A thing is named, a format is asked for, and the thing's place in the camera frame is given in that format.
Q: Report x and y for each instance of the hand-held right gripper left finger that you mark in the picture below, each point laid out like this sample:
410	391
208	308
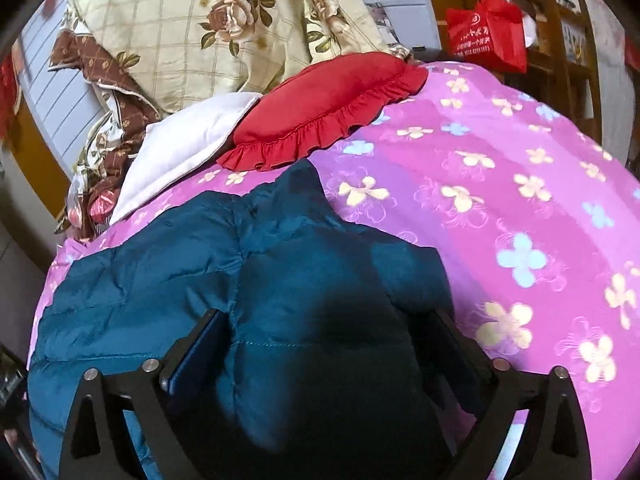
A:
200	350

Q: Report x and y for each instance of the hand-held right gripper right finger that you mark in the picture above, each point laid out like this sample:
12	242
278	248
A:
452	355

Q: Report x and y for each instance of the teal quilted jacket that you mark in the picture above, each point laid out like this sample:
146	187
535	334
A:
210	270

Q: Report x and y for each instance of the pink floral bed sheet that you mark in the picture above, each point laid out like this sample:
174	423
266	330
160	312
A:
500	185

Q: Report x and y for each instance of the white pillow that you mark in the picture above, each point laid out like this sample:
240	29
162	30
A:
185	145

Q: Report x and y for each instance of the brown floral quilt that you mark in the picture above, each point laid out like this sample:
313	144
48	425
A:
107	110

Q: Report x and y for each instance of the red ruffled pillow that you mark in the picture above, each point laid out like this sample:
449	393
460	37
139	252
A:
320	105

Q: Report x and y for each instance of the red hanging decoration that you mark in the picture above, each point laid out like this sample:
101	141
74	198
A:
7	95

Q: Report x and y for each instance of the red shopping bag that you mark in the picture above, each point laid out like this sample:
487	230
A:
487	35

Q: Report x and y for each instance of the cream rose-print quilt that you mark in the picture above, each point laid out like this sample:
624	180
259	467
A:
200	25

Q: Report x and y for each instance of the wooden chair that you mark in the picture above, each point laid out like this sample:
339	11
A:
565	35

